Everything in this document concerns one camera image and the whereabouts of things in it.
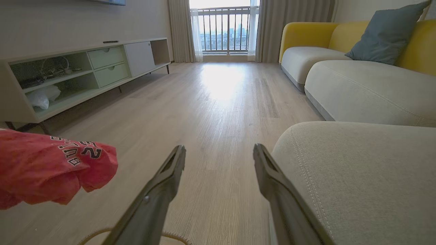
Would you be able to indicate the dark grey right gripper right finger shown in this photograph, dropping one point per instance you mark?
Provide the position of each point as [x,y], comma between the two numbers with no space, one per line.
[286,211]

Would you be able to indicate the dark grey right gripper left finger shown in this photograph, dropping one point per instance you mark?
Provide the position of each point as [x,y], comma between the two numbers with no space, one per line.
[153,204]

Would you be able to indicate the red jersey with black lettering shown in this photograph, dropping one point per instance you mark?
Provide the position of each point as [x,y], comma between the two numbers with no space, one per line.
[34,170]

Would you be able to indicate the light grey modular sofa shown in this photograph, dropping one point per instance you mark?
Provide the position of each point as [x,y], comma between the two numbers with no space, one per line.
[374,183]

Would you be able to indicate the large pale green drawer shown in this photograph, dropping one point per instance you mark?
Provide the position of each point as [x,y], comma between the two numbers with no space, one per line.
[111,75]

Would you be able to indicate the white cabinet door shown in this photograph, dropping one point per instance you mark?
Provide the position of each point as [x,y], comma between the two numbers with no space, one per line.
[139,58]

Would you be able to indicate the yellow and grey sofa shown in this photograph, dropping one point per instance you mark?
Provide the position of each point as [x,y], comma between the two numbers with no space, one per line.
[368,88]

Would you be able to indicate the white plastic bag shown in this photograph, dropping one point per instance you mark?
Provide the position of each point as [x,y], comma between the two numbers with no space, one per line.
[42,97]

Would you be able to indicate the small pale green drawer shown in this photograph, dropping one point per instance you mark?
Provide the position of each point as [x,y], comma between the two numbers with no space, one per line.
[105,57]

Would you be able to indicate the black remote control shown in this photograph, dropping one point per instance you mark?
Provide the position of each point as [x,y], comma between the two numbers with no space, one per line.
[110,42]

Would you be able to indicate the white sheer curtain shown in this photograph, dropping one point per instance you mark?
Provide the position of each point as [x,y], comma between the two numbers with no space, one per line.
[253,30]
[196,37]

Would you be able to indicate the pale green TV cabinet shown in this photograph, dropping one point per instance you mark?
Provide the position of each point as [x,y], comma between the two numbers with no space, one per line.
[13,98]

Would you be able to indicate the beige curtain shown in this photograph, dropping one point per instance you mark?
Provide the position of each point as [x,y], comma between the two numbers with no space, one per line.
[289,13]
[180,30]

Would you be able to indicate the blue-grey cushion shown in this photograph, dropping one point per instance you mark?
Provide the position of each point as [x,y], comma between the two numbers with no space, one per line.
[385,37]

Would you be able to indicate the dark metal balcony railing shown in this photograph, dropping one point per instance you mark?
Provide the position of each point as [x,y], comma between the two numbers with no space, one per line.
[221,11]

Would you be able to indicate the wall-mounted television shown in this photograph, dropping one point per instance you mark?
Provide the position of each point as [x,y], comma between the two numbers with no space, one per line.
[110,2]

